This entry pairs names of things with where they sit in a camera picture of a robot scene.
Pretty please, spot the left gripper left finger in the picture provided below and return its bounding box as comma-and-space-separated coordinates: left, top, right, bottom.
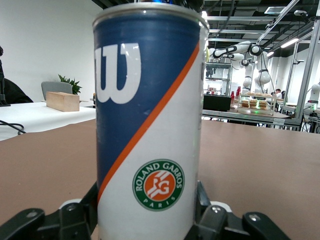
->
0, 182, 99, 240

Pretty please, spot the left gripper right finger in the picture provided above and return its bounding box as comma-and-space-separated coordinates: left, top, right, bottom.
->
189, 180, 292, 240

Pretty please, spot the blue white tennis ball can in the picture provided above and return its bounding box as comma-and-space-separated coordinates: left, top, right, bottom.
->
91, 2, 210, 240

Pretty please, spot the brown table mat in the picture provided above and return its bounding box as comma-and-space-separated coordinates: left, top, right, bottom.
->
0, 118, 320, 240

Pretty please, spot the white covered table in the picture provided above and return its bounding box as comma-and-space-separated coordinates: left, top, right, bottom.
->
0, 100, 97, 142

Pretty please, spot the grey background workbench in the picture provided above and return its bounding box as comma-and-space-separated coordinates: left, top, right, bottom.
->
201, 109, 302, 131

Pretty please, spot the light wooden block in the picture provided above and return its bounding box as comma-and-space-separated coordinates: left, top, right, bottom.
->
45, 91, 81, 113

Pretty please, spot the clear bread display rack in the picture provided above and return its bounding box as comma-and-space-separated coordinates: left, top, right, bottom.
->
236, 91, 278, 116

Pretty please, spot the grey chair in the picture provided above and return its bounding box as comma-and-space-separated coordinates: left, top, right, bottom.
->
40, 81, 74, 103

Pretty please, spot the green potted plant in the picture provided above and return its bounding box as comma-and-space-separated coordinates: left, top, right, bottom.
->
57, 73, 83, 96

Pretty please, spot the person in black clothes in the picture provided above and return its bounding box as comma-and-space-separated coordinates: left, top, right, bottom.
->
0, 45, 34, 105

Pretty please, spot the black tripod stand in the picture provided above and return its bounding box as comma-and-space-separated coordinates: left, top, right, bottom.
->
0, 59, 11, 108

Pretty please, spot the metal shelf rack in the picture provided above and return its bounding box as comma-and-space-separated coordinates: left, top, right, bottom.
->
204, 62, 234, 97

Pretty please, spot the white robot with green light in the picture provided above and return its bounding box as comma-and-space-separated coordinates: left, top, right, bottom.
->
303, 82, 320, 112

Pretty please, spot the black cable loop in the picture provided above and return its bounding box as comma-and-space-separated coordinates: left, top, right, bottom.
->
0, 119, 27, 135

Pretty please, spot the aluminium frame post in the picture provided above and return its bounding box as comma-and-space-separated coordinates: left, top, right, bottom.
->
294, 18, 320, 131

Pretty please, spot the overhead aluminium frame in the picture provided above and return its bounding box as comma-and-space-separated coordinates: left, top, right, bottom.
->
203, 0, 301, 45

